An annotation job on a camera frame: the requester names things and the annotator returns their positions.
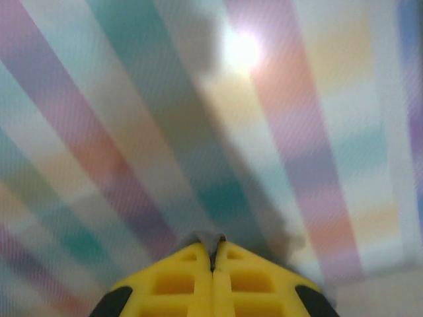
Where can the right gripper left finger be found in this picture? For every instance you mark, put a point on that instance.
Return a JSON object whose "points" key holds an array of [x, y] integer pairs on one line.
{"points": [[198, 294]]}

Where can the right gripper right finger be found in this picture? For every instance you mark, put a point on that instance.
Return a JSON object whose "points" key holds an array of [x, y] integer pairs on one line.
{"points": [[224, 294]]}

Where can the grey t-shirt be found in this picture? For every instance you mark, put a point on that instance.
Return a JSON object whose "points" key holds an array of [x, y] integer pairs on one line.
{"points": [[208, 239]]}

